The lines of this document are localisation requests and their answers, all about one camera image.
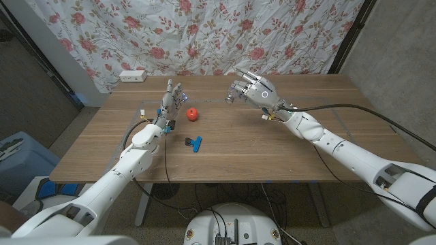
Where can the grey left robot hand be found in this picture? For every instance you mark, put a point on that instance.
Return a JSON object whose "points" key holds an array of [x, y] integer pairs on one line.
{"points": [[168, 105]]}

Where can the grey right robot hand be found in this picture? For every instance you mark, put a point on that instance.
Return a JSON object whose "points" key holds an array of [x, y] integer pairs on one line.
{"points": [[262, 93]]}

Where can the clear glass salt shaker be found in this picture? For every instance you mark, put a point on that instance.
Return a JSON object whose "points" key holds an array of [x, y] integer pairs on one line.
{"points": [[231, 97]]}

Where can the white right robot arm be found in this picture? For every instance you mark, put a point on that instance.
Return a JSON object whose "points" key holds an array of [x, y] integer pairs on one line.
{"points": [[354, 156]]}

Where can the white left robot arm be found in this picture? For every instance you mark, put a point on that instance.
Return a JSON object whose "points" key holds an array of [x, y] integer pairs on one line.
{"points": [[112, 183]]}

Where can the red ball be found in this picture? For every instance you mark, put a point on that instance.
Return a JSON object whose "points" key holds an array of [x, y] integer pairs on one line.
{"points": [[192, 114]]}

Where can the white power strip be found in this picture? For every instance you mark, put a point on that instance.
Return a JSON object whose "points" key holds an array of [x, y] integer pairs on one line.
{"points": [[133, 76]]}

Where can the blue plastic clip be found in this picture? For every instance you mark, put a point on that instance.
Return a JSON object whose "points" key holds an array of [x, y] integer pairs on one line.
{"points": [[196, 144]]}

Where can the floral backdrop curtain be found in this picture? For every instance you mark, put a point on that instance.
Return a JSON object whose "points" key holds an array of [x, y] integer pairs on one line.
{"points": [[204, 34]]}

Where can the black round floor object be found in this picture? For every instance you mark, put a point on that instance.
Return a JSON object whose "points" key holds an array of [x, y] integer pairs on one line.
{"points": [[165, 190]]}

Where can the black backdrop stand pole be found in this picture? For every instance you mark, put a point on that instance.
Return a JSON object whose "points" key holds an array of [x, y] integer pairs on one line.
{"points": [[351, 37]]}

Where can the white table leg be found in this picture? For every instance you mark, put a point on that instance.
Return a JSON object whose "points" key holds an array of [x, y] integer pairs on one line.
{"points": [[143, 207], [320, 207]]}

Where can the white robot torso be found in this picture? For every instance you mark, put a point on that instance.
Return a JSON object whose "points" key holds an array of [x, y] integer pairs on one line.
{"points": [[235, 221]]}

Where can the white and blue floor device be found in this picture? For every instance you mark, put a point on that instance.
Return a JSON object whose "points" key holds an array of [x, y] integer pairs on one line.
{"points": [[51, 190]]}

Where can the blue plastic bin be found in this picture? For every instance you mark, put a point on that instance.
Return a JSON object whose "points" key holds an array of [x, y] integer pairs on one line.
{"points": [[24, 166]]}

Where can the grey plastic clamp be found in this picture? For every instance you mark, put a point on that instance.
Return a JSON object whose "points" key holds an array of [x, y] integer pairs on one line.
{"points": [[10, 148]]}

